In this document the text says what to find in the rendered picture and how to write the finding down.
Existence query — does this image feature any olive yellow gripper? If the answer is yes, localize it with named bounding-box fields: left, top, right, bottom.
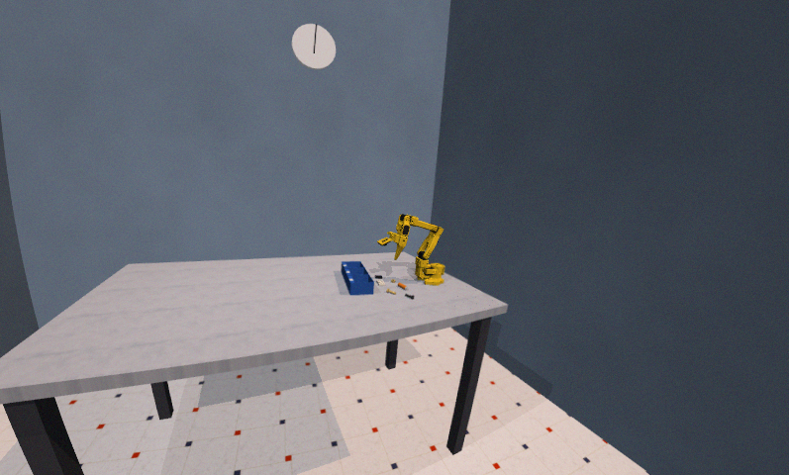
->
left=378, top=232, right=408, bottom=260

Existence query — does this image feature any blue rack of bins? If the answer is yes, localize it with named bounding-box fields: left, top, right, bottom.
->
left=342, top=261, right=374, bottom=295

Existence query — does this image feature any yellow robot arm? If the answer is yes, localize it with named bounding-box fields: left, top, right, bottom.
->
left=396, top=214, right=444, bottom=286

